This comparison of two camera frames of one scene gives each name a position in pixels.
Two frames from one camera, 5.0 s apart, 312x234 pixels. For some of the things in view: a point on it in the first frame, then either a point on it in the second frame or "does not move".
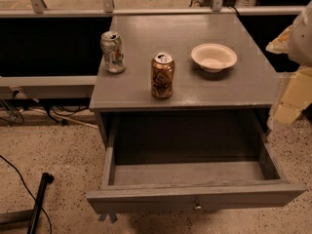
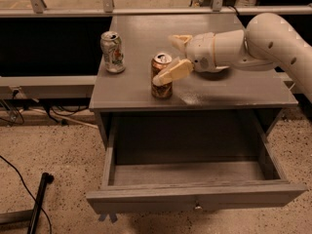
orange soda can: (162, 78) does not move
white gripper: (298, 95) → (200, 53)
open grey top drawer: (191, 159) does not move
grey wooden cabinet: (185, 64) does not move
